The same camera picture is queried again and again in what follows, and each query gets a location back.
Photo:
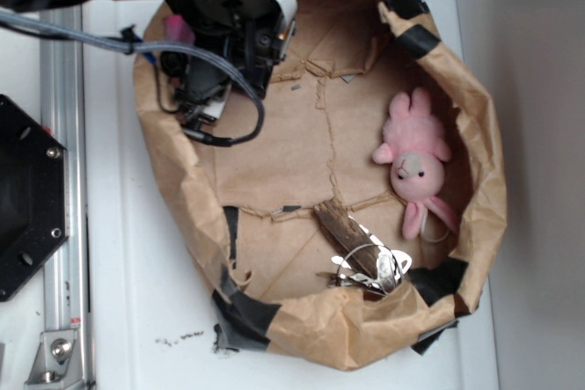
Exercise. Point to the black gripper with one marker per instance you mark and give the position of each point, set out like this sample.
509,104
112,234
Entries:
251,35

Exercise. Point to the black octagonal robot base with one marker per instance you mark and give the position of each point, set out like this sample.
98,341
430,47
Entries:
33,197

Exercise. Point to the pink plush bunny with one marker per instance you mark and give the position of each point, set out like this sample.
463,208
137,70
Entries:
414,147

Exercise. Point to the brown paper bag bin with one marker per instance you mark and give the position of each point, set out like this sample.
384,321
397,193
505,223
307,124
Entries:
252,216

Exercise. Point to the brown wooden stick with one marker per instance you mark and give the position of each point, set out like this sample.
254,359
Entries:
349,240

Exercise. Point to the aluminium profile rail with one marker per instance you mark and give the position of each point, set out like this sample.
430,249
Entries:
66,273

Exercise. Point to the metal corner bracket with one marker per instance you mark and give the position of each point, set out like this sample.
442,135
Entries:
57,364

